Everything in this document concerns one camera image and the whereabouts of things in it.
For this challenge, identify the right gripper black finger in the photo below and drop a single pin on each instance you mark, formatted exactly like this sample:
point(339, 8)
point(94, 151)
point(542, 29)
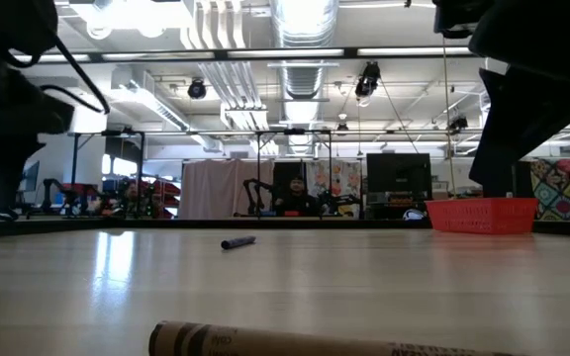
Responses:
point(517, 118)

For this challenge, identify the blue crayon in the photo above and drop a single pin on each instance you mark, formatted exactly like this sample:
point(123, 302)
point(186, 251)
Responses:
point(238, 242)

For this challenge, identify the brown crayon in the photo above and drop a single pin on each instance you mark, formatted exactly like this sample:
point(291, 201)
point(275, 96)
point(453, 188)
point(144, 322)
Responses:
point(265, 343)

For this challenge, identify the black background robot arm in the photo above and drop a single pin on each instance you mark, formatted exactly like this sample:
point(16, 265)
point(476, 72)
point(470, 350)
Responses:
point(250, 185)
point(47, 190)
point(334, 200)

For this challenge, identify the small angled computer monitor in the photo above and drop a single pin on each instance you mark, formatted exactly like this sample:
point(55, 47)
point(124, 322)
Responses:
point(32, 175)

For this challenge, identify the black ceiling spotlight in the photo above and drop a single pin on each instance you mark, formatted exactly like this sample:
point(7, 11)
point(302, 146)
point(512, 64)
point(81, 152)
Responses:
point(197, 90)
point(458, 123)

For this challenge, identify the black box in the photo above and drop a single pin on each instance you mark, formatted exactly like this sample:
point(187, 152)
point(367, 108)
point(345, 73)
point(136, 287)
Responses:
point(520, 184)

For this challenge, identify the colourful patchwork quilt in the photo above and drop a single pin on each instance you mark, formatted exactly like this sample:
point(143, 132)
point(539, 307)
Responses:
point(567, 193)

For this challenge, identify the red plastic mesh basket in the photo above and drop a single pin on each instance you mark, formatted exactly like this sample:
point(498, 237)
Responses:
point(483, 216)

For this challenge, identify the large black monitor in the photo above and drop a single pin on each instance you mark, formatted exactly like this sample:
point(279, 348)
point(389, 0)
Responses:
point(399, 173)

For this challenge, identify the person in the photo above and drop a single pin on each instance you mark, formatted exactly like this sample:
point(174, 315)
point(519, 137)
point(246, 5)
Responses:
point(297, 200)
point(129, 198)

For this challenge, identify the white rounded object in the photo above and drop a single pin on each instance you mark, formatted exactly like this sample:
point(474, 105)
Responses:
point(413, 215)

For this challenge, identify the dark cluttered desk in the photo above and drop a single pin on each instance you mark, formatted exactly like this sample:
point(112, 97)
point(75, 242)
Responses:
point(389, 203)

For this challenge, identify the floral patterned cloth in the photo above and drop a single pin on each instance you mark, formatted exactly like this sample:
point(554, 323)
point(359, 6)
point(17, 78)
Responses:
point(347, 183)

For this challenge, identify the beige curtain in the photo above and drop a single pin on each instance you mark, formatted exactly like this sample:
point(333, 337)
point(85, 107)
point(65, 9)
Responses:
point(216, 193)

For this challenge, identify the black panel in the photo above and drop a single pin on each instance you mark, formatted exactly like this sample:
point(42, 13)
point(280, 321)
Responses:
point(285, 170)

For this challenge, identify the black metal frame stand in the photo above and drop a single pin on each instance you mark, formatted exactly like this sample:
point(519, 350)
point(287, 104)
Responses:
point(74, 168)
point(258, 158)

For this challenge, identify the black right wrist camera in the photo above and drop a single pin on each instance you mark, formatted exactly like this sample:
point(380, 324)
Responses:
point(458, 17)

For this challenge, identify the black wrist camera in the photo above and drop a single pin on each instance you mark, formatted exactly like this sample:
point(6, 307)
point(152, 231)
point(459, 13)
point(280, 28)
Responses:
point(458, 17)
point(8, 25)

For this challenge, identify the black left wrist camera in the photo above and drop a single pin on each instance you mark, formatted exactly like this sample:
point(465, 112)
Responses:
point(8, 25)

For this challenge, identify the black hanging ceiling camera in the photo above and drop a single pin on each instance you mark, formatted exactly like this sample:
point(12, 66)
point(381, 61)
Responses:
point(366, 81)

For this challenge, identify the black aluminium table frame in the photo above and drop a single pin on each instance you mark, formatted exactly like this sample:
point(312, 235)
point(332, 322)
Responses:
point(216, 223)

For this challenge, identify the silver ceiling duct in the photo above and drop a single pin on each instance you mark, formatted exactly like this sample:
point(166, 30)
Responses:
point(305, 20)

